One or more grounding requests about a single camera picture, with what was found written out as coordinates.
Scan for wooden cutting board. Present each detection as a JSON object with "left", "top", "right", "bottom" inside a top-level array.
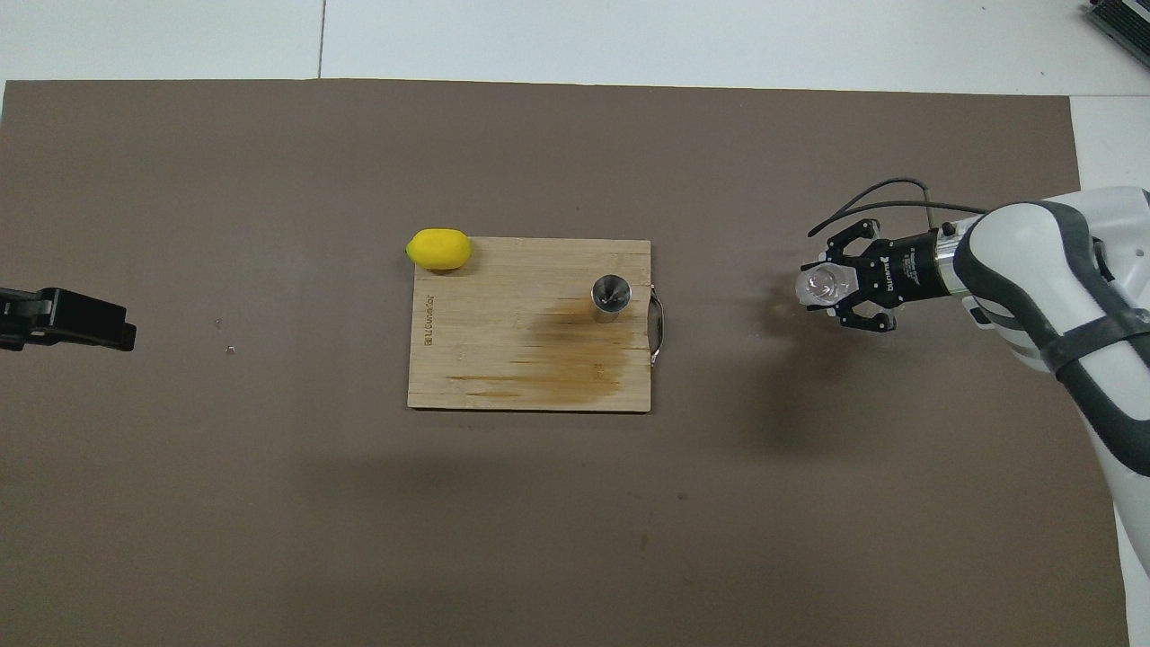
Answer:
[{"left": 407, "top": 237, "right": 668, "bottom": 413}]

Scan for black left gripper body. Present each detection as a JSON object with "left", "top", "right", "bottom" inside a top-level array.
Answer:
[{"left": 0, "top": 286, "right": 43, "bottom": 353}]

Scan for brown table mat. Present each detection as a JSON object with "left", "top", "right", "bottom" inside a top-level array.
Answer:
[{"left": 0, "top": 79, "right": 1131, "bottom": 647}]

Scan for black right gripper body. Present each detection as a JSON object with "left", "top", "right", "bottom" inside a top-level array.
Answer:
[{"left": 876, "top": 229, "right": 960, "bottom": 311}]

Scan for small clear glass cup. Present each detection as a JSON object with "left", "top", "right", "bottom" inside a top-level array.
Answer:
[{"left": 794, "top": 261, "right": 853, "bottom": 309}]

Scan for yellow lemon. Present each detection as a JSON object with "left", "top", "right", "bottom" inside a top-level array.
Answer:
[{"left": 405, "top": 228, "right": 473, "bottom": 272}]

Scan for grey ribbed device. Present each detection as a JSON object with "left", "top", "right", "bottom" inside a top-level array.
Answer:
[{"left": 1085, "top": 0, "right": 1150, "bottom": 44}]

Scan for steel double jigger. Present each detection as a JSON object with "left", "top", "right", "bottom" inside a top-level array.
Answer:
[{"left": 590, "top": 274, "right": 633, "bottom": 324}]

